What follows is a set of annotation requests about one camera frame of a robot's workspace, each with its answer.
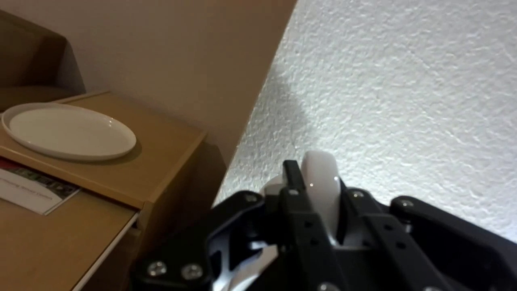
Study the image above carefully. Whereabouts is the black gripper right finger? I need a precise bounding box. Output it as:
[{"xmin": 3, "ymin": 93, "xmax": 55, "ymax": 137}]
[{"xmin": 342, "ymin": 187, "xmax": 517, "ymax": 291}]

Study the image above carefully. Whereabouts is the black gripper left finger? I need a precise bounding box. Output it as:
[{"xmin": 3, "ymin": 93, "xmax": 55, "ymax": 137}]
[{"xmin": 128, "ymin": 158, "xmax": 346, "ymax": 291}]

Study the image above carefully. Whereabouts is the white ceramic mug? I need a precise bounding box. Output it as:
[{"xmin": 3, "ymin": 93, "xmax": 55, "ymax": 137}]
[{"xmin": 215, "ymin": 148, "xmax": 346, "ymax": 291}]

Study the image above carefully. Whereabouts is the light wooden side table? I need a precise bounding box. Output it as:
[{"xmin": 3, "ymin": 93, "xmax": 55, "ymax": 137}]
[{"xmin": 0, "ymin": 88, "xmax": 228, "ymax": 291}]

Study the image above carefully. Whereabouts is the white round plate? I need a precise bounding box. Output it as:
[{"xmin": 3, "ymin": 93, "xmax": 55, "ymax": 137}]
[{"xmin": 0, "ymin": 101, "xmax": 139, "ymax": 163}]

